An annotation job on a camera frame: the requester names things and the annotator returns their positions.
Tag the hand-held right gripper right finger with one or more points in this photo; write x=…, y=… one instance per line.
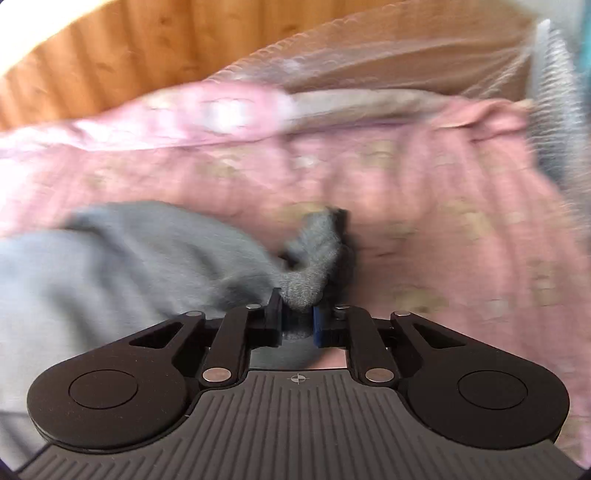
x=318, y=330

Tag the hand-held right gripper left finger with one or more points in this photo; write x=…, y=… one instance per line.
x=273, y=323

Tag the grey garment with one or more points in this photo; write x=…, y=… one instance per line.
x=138, y=258

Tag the pink bear print blanket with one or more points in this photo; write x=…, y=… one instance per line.
x=415, y=194

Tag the clear bubble wrap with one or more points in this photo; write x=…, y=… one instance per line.
x=369, y=50

